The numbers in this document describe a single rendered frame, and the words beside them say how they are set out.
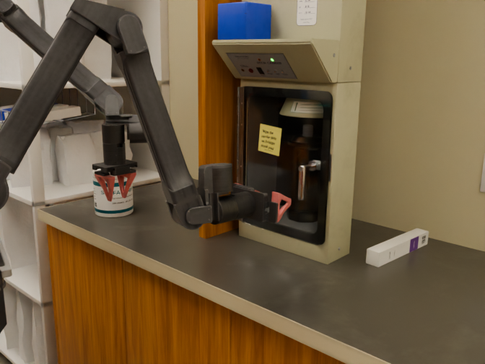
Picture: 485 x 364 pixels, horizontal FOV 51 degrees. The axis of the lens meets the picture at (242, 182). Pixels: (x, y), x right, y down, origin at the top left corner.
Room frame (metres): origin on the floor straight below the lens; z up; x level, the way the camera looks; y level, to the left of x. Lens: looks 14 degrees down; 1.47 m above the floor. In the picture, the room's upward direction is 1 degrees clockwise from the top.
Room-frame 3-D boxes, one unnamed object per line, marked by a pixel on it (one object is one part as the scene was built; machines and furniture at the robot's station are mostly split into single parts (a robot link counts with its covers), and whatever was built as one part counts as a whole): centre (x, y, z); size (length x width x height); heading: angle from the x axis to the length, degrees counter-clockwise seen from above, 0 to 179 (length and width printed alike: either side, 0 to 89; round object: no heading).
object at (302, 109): (1.36, -0.10, 1.19); 0.30 x 0.01 x 0.40; 47
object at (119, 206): (1.69, 0.44, 1.02); 0.13 x 0.13 x 0.15
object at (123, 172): (1.33, 0.33, 1.14); 0.07 x 0.07 x 0.09; 48
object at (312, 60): (1.32, -0.07, 1.46); 0.32 x 0.12 x 0.10; 47
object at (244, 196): (1.09, 0.00, 1.15); 0.10 x 0.07 x 0.07; 47
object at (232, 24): (1.38, 0.00, 1.56); 0.10 x 0.10 x 0.09; 47
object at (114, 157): (1.32, 0.34, 1.21); 0.10 x 0.07 x 0.07; 138
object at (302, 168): (1.26, -0.16, 1.17); 0.05 x 0.03 x 0.10; 137
